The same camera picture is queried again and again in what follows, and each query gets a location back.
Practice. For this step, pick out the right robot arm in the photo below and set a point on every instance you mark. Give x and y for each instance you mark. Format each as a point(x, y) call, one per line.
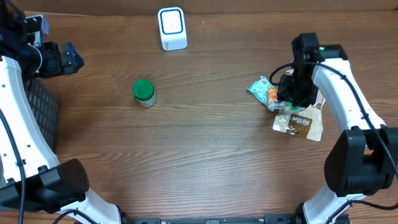
point(364, 158)

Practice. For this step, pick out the white barcode scanner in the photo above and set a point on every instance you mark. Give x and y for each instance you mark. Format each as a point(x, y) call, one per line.
point(172, 28)

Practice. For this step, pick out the teal packet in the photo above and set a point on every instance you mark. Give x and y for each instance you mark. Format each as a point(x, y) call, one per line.
point(260, 88)

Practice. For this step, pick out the green white small box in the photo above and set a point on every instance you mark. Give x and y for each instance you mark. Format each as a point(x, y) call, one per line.
point(290, 108)

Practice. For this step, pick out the orange snack packet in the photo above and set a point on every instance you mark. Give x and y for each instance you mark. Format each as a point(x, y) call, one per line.
point(273, 102)

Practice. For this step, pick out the beige plastic pouch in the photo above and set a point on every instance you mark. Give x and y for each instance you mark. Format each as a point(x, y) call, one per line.
point(305, 124)

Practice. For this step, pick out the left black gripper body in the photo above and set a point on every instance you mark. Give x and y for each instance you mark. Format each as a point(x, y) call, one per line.
point(52, 61)

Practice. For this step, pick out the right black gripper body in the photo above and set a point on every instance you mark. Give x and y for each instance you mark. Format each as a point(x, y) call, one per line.
point(299, 91)

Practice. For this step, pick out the grey plastic mesh basket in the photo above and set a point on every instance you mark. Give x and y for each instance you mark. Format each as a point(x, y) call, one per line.
point(45, 109)

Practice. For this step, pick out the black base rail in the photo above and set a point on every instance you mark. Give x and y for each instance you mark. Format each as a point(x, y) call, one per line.
point(217, 221)

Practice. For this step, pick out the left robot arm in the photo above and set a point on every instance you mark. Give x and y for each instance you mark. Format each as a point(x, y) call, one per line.
point(32, 178)

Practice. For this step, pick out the green lidded jar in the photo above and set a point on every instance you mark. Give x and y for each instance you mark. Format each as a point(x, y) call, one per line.
point(144, 93)

